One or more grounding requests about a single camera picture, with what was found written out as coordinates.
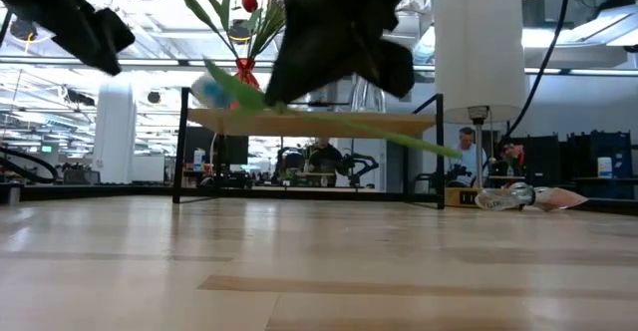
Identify white building column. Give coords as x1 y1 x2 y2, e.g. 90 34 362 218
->
92 71 138 185

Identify pink flower bouquet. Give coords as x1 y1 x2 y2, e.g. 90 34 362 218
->
500 143 526 178

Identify wooden shelf black frame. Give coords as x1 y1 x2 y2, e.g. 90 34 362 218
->
171 86 447 211

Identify black monitor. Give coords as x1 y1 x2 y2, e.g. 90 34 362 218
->
183 126 249 167

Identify black aluminium cross rail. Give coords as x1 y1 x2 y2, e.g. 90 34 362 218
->
19 183 638 217

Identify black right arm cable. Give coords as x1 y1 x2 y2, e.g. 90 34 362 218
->
495 0 573 148

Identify person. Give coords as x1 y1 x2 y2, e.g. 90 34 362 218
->
445 126 492 188
307 137 345 188

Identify red artificial tulip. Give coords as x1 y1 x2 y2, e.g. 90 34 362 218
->
240 0 265 62

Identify red glass vase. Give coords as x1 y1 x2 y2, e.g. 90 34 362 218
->
232 58 262 112

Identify blue artificial flower green stem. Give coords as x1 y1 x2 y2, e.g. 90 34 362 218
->
190 57 464 161

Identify white shade table lamp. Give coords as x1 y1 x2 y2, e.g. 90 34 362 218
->
433 0 529 208

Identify black storage crate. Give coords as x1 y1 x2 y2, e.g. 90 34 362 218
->
565 130 634 180
522 134 564 188

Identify clear glass vase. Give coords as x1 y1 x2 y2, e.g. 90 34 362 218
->
350 74 386 115

